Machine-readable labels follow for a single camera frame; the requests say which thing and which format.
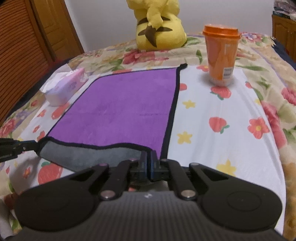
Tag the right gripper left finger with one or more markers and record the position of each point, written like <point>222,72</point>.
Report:
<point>122,175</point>

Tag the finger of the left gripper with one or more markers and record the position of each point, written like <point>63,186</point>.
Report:
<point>10,148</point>

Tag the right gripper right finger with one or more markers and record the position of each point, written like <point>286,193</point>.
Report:
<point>173,173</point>

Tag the purple and grey towel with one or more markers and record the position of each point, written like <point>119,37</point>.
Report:
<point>116,118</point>

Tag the white strawberry print cloth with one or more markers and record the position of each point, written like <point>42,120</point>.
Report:
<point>66,206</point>

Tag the wooden slatted wardrobe door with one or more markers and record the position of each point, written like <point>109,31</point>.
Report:
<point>35,37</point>

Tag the yellow Pikachu plush toy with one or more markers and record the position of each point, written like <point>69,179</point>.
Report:
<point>158,25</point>

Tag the orange lidded cup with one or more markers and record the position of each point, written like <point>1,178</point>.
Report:
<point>221,45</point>

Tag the floral blanket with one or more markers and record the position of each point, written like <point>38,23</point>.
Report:
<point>272,92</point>

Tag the dark blue bed sheet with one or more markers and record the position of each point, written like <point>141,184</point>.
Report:
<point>281,51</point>

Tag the wooden cabinet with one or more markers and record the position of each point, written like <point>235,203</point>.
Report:
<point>284,32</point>

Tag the stack of folded fabrics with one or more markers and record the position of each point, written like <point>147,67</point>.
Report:
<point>285,7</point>

